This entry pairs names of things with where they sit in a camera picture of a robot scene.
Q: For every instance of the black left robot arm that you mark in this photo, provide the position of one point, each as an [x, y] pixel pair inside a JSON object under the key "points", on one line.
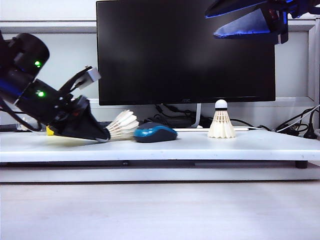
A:
{"points": [[30, 50]]}

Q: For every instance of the grey aluminium partition frame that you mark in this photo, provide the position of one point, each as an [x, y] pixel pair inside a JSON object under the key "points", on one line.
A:
{"points": [[62, 26]]}

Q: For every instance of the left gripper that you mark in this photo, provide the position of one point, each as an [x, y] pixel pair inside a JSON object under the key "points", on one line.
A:
{"points": [[72, 107]]}

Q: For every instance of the black computer monitor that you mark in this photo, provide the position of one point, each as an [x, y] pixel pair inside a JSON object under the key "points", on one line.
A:
{"points": [[162, 50]]}

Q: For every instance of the clear bottle yellow label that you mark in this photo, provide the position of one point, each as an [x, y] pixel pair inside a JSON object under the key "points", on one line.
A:
{"points": [[50, 131]]}

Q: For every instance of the black power plug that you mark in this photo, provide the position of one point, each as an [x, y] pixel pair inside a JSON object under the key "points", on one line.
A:
{"points": [[311, 133]]}

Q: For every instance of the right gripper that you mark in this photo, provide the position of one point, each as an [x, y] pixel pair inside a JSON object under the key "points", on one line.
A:
{"points": [[282, 10]]}

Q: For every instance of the white feather shuttlecock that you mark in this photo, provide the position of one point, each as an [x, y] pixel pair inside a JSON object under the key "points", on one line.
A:
{"points": [[221, 125], [122, 125]]}

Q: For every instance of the blue black computer mouse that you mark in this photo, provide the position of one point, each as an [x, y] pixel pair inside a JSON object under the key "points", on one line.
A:
{"points": [[155, 135]]}

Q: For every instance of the white raised desk board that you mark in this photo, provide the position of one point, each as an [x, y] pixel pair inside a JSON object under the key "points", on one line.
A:
{"points": [[225, 147]]}

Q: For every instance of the black keyboard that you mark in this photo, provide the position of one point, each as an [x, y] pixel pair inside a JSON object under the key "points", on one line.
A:
{"points": [[105, 123]]}

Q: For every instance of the black rubber board foot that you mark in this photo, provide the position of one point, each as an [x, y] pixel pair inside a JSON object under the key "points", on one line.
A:
{"points": [[302, 165]]}

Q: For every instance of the silver monitor stand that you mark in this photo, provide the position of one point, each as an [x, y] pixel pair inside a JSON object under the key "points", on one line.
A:
{"points": [[199, 112]]}

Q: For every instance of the white base panel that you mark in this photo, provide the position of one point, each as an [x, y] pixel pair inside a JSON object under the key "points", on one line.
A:
{"points": [[150, 175]]}

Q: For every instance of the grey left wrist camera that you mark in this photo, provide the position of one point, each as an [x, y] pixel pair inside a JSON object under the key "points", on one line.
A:
{"points": [[91, 76]]}

